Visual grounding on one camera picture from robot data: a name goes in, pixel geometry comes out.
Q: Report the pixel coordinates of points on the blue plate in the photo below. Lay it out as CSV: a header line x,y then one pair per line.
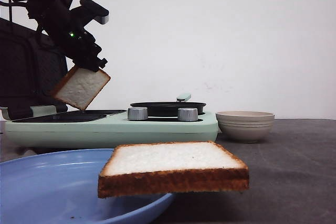
x,y
61,187

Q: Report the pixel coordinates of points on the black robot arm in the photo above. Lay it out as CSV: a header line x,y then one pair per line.
x,y
36,8

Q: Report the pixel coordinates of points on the mint green breakfast maker base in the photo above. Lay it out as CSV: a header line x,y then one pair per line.
x,y
106,129

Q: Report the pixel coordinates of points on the silver right knob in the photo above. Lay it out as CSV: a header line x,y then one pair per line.
x,y
187,114

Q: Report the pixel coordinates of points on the silver left knob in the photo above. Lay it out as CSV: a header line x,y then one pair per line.
x,y
137,113

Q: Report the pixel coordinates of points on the grey table cloth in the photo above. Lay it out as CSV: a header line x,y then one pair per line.
x,y
291,178

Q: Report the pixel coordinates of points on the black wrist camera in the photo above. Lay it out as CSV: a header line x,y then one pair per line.
x,y
86,12

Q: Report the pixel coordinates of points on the silver knob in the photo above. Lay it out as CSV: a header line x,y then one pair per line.
x,y
187,114
137,113

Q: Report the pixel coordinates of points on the white bread slice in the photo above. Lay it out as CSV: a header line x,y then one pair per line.
x,y
79,87
172,167

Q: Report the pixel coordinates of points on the black frying pan green handle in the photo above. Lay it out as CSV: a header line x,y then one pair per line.
x,y
170,108

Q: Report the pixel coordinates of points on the mint green breakfast maker lid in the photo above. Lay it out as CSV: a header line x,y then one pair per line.
x,y
29,70

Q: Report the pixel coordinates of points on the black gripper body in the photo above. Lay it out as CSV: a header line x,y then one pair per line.
x,y
79,46

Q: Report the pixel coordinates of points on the beige ribbed bowl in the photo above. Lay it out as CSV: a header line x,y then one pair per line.
x,y
245,126

